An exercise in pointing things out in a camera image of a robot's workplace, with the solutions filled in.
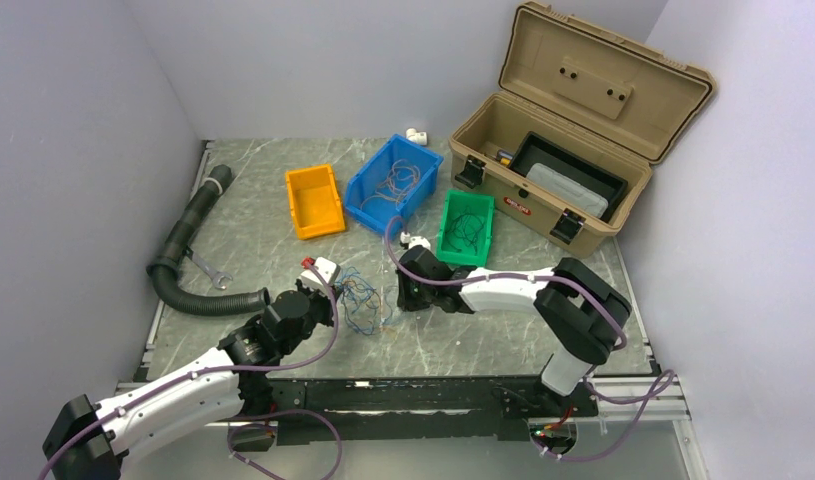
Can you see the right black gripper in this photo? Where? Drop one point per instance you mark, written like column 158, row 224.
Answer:
column 405, row 301

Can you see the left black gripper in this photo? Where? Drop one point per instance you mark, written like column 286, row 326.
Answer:
column 324, row 300

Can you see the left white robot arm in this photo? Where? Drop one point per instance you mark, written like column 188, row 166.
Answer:
column 99, row 439

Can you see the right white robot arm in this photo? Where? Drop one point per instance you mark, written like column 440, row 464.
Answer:
column 585, row 313

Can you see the green plastic bin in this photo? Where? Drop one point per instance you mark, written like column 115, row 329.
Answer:
column 465, row 233

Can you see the orange plastic bin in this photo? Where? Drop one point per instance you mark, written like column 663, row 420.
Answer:
column 315, row 205

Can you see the silver wrench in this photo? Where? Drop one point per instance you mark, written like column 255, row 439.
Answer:
column 219, row 279

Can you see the blue plastic bin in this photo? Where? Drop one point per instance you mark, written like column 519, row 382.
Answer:
column 394, row 182

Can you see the white plastic fitting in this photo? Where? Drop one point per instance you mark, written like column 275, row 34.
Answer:
column 416, row 136

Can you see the yellow blue battery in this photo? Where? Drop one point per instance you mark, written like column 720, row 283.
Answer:
column 504, row 157

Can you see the grey plastic case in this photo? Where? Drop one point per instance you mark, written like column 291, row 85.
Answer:
column 568, row 189

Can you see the black toolbox tray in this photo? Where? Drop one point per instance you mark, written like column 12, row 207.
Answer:
column 536, row 149

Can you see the tan plastic toolbox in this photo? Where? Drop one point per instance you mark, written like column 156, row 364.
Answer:
column 611, row 100

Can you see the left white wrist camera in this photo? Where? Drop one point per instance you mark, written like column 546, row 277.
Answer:
column 319, row 272

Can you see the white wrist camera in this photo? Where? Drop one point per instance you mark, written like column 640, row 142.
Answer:
column 408, row 241
column 319, row 272

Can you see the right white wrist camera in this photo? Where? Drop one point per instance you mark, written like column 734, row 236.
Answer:
column 408, row 241

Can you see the aluminium frame rail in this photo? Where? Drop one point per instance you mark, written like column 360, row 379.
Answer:
column 163, row 273

